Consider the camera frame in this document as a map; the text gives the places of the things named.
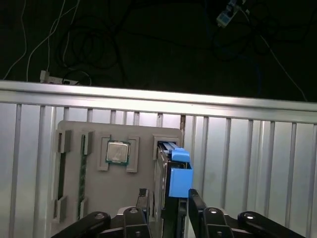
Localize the green RAM stick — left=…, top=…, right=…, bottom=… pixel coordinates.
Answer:
left=78, top=135, right=88, bottom=220

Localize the black coiled cable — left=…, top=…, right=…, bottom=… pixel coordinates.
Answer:
left=58, top=24, right=120, bottom=86

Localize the white cable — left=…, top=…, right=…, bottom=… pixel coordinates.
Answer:
left=3, top=0, right=28, bottom=80
left=239, top=7, right=309, bottom=102
left=25, top=2, right=80, bottom=82

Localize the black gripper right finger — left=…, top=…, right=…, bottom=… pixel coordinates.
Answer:
left=188, top=188, right=302, bottom=238

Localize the silver CPU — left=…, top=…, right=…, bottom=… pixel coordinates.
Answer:
left=106, top=140, right=131, bottom=163

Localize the white blue adapter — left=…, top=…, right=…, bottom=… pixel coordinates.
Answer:
left=215, top=0, right=240, bottom=30

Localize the white power strip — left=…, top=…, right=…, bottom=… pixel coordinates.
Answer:
left=39, top=70, right=77, bottom=86

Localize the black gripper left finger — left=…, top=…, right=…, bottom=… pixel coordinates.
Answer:
left=51, top=188, right=152, bottom=238

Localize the grey part rack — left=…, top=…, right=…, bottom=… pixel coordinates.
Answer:
left=50, top=120, right=184, bottom=233

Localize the hard disk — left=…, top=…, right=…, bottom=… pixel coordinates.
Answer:
left=155, top=140, right=194, bottom=238

